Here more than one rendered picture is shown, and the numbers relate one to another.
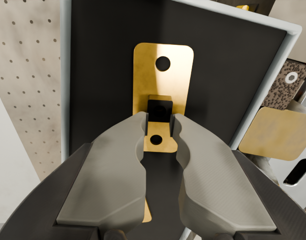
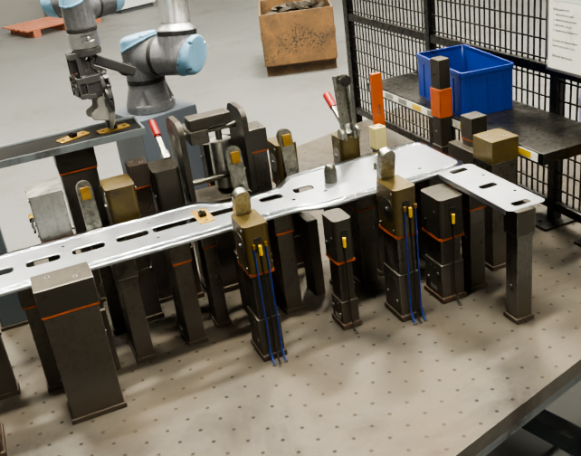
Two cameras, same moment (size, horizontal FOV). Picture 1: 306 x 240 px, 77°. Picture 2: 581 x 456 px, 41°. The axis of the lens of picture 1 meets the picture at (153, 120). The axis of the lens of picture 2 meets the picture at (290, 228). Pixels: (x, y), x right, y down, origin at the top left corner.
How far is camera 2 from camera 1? 2.07 m
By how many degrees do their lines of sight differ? 82
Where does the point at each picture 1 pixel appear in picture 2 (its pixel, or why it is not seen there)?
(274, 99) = (130, 164)
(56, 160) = not seen: outside the picture
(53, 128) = not seen: hidden behind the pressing
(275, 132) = (117, 180)
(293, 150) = (111, 187)
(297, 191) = (69, 259)
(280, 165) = (89, 239)
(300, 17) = (161, 163)
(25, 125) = not seen: hidden behind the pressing
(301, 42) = (155, 166)
